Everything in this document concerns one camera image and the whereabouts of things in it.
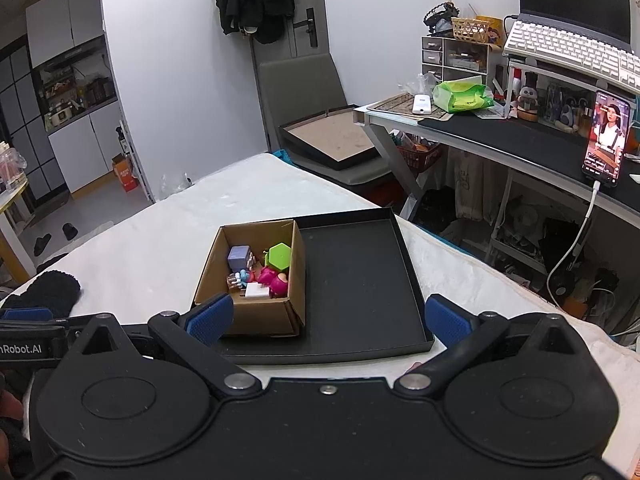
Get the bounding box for black picture frame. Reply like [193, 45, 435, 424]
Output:
[280, 106, 378, 170]

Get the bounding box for red basket under desk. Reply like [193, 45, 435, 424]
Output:
[393, 131, 444, 176]

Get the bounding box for brown cardboard box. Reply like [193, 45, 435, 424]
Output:
[192, 219, 306, 337]

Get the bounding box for black shallow tray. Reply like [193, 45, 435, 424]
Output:
[214, 208, 434, 365]

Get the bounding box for white kitchen cabinet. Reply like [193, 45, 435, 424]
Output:
[1, 0, 124, 207]

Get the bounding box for grey desk drawer organizer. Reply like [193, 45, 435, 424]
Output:
[421, 36, 500, 84]

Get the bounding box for white USB charger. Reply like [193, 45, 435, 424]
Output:
[244, 282, 270, 299]

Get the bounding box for black door handle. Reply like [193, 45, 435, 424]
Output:
[293, 8, 319, 49]

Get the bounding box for smartphone with lit screen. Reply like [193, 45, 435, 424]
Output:
[582, 91, 631, 188]

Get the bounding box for white keyboard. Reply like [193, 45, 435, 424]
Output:
[503, 21, 639, 94]

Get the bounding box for pink monster toy figure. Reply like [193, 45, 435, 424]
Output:
[257, 266, 288, 298]

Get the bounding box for blue smurf mug figure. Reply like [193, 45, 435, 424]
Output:
[226, 269, 254, 292]

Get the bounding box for green wet wipes pack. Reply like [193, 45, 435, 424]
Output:
[432, 77, 495, 114]

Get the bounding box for woven basket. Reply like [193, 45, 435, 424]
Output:
[451, 18, 489, 44]

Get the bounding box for grey chair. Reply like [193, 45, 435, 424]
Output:
[257, 53, 390, 192]

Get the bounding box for orange cardboard box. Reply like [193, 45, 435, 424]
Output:
[112, 154, 139, 193]

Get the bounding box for green hexagonal toy box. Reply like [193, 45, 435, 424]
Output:
[265, 243, 292, 273]

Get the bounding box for purple cube toy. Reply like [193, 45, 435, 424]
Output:
[227, 245, 253, 272]

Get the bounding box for white charging cable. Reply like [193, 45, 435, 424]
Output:
[546, 179, 602, 306]

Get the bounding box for grey desk with black mat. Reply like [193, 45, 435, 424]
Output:
[352, 93, 640, 231]

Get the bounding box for white power bank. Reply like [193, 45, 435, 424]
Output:
[412, 94, 432, 116]

